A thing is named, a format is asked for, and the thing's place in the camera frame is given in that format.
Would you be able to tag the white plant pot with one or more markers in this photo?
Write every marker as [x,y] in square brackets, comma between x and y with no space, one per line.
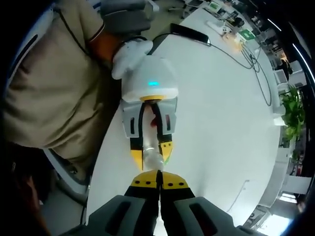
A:
[279,120]

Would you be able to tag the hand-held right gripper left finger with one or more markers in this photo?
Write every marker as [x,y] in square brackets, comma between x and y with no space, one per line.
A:
[133,214]

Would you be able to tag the white chest device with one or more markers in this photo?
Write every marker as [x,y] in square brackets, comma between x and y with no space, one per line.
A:
[43,22]

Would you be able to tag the white curved chair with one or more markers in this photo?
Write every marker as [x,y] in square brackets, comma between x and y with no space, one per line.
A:
[71,186]

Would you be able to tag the small green box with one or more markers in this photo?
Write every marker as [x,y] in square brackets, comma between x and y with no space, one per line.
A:
[215,6]

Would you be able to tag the black flat tablet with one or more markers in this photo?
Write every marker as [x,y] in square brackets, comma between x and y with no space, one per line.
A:
[189,32]

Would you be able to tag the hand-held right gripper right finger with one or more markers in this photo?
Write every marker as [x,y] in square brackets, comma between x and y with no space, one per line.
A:
[187,214]

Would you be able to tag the green leafy plant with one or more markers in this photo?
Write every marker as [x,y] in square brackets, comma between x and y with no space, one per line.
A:
[294,110]

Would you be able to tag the person's dark trousers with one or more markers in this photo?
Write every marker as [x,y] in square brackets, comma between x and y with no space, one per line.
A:
[14,196]

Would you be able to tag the white controller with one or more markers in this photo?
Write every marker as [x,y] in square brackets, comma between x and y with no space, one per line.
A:
[219,27]

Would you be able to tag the clear glass pump bottle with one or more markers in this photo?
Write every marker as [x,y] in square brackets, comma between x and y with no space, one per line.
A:
[150,140]

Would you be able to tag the person's left hand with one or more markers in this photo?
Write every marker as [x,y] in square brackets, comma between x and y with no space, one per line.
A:
[130,59]

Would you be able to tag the grey office chair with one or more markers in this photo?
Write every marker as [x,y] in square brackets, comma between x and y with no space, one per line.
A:
[123,17]

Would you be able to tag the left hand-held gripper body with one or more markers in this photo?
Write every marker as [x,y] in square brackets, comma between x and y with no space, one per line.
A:
[152,73]

